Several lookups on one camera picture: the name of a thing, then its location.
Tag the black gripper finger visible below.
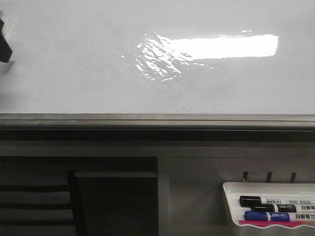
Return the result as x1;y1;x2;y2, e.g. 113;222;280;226
0;19;12;63

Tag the black striped chair back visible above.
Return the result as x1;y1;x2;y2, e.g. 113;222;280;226
0;169;87;236

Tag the black metal hook left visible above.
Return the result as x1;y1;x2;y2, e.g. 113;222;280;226
242;171;248;182

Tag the black metal hook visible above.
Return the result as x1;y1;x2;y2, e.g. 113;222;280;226
290;172;297;183
242;171;248;182
266;172;272;183

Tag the black capped marker top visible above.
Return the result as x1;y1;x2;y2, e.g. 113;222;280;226
239;196;315;207

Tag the black capped marker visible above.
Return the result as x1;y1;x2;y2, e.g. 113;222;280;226
252;204;315;213
239;196;315;207

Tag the black metal hook middle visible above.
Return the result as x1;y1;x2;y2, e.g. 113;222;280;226
266;172;272;183

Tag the blue capped marker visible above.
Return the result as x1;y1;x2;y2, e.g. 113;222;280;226
244;211;315;222

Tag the white plastic marker tray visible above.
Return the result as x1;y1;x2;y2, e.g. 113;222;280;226
223;182;315;236

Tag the black capped marker middle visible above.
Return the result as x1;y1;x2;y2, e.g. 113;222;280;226
252;204;315;213

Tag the black metal hook right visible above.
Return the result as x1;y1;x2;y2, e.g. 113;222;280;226
290;172;297;183

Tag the white whiteboard with grey frame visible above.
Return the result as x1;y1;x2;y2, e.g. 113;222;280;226
0;0;315;142

